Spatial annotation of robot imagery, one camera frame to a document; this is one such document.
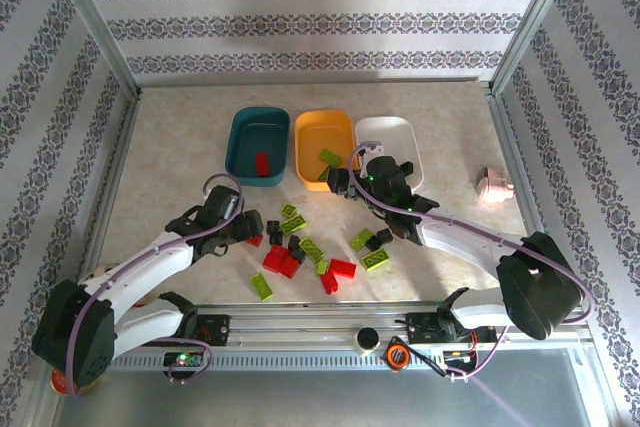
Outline slotted grey cable duct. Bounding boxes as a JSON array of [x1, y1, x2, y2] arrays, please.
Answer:
[[107, 349, 446, 373]]

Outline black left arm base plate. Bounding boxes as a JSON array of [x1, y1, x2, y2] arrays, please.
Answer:
[[192, 314, 231, 348]]

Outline small pink toy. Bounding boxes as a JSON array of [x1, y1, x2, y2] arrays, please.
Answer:
[[474, 165, 516, 206]]

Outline orange black round device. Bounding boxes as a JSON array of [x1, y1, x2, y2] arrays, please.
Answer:
[[382, 338, 413, 374]]

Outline wide aluminium base rail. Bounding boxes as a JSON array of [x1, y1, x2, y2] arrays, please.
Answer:
[[47, 304, 591, 348]]

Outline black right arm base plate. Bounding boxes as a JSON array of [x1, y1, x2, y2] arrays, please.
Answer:
[[405, 310, 499, 346]]

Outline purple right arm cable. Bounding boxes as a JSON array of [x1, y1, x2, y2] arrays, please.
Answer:
[[347, 140, 597, 382]]

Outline yellow plastic container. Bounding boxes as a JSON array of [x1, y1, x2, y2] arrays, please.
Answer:
[[294, 109, 357, 193]]

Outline aluminium frame post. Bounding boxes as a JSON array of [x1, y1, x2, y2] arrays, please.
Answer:
[[42, 0, 144, 98], [488, 0, 587, 96]]

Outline teal plastic container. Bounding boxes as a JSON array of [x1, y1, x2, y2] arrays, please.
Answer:
[[223, 106, 291, 188]]

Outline white plastic container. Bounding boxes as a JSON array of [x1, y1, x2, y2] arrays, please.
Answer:
[[353, 115, 425, 198]]

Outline black knob on white base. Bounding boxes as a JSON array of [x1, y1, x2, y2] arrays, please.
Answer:
[[354, 326, 381, 356]]

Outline aluminium side rail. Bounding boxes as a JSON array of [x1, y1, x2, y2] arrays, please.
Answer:
[[52, 89, 144, 313], [487, 89, 581, 313]]

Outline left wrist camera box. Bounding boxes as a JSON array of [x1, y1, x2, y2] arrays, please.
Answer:
[[206, 185, 245, 221]]

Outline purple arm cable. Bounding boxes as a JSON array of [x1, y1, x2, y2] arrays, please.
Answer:
[[347, 140, 597, 382], [64, 174, 246, 396]]

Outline thin aluminium crossbar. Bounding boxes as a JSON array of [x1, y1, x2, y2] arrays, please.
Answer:
[[137, 76, 494, 89]]

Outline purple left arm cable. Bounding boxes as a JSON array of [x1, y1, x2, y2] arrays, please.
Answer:
[[64, 174, 246, 396]]

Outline small lit circuit board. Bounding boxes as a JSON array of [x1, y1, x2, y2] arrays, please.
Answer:
[[163, 350, 205, 369]]

